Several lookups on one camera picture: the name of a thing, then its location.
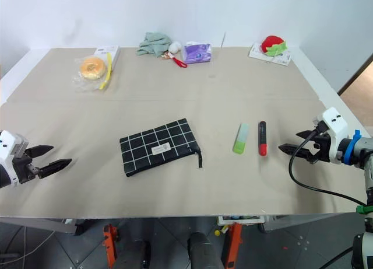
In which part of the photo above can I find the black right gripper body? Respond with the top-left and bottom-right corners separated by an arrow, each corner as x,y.
308,131 -> 332,165

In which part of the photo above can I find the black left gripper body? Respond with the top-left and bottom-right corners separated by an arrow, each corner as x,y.
12,154 -> 41,184

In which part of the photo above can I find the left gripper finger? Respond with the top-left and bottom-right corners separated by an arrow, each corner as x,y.
36,158 -> 73,180
24,145 -> 55,159

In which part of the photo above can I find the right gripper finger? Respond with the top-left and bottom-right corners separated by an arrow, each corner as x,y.
295,129 -> 318,142
277,144 -> 312,161

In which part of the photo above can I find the black grid pencil pouch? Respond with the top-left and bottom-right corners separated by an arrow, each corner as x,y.
119,118 -> 203,178

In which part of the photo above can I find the black red marker pen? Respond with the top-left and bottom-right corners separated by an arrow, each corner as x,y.
257,120 -> 269,156

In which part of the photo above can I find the green eraser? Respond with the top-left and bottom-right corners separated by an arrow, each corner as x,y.
232,123 -> 251,155

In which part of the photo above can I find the brown wooden door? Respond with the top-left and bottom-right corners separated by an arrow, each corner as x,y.
337,52 -> 373,130

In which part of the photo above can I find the white printed booklet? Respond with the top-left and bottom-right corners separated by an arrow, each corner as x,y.
248,41 -> 292,67

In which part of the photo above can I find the white tray under table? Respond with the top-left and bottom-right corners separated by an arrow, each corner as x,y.
217,214 -> 265,225

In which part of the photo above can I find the orange metal table clamp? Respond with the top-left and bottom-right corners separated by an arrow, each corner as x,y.
225,222 -> 244,269
102,223 -> 119,269

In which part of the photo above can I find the red strawberry plush toy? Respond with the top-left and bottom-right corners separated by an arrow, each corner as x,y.
261,34 -> 288,57

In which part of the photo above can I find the bagel in clear plastic bag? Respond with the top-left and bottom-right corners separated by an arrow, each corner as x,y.
71,55 -> 113,93

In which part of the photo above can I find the yellow plastic strip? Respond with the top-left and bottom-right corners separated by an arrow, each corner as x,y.
98,52 -> 113,91

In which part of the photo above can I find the white flat box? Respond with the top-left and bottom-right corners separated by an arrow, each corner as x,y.
93,46 -> 121,71

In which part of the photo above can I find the purple tissue pack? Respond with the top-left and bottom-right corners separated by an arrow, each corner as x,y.
182,41 -> 212,65

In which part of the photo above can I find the dark rounded shape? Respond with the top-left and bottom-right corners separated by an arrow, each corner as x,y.
186,230 -> 224,269

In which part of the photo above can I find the pale green cloth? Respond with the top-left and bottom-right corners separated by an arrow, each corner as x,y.
135,32 -> 171,58

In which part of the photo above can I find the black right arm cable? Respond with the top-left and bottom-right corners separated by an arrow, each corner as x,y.
288,128 -> 368,207

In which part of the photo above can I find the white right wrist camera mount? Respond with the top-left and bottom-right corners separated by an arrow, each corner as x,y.
312,106 -> 350,166

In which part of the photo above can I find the grey metal table frame bar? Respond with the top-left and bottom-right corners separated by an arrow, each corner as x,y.
0,216 -> 78,234

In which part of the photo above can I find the white plush ball red strap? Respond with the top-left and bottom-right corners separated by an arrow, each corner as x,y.
161,40 -> 188,69

